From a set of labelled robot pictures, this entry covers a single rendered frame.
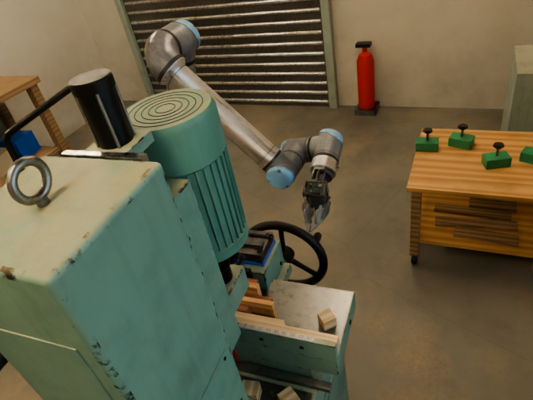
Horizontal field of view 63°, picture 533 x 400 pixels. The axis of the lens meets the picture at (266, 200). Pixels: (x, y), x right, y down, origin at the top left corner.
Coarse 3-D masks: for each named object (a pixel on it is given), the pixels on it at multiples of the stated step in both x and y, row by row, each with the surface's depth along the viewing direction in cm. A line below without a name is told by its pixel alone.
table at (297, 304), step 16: (288, 272) 128; (272, 288) 119; (288, 288) 118; (304, 288) 117; (320, 288) 116; (288, 304) 114; (304, 304) 113; (320, 304) 112; (336, 304) 111; (352, 304) 112; (288, 320) 110; (304, 320) 109; (336, 320) 107; (240, 352) 111; (256, 352) 108; (272, 352) 106; (288, 352) 103; (320, 368) 103; (336, 368) 100
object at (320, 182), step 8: (320, 168) 141; (312, 176) 141; (320, 176) 142; (328, 176) 144; (312, 184) 139; (320, 184) 138; (304, 192) 139; (312, 192) 137; (320, 192) 137; (328, 192) 142; (312, 200) 141; (320, 200) 139; (328, 200) 143
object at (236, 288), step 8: (232, 264) 105; (232, 272) 103; (240, 272) 103; (232, 280) 101; (240, 280) 103; (232, 288) 99; (240, 288) 103; (232, 296) 99; (240, 296) 104; (232, 304) 100
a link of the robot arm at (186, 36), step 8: (176, 24) 147; (184, 24) 148; (192, 24) 151; (168, 32) 142; (176, 32) 144; (184, 32) 146; (192, 32) 149; (176, 40) 142; (184, 40) 146; (192, 40) 149; (200, 40) 154; (184, 48) 146; (192, 48) 151; (184, 56) 150; (192, 56) 152; (192, 64) 154; (168, 88) 160
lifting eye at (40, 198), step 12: (24, 156) 51; (12, 168) 50; (48, 168) 54; (12, 180) 50; (48, 180) 54; (12, 192) 50; (36, 192) 54; (48, 192) 54; (24, 204) 52; (36, 204) 54
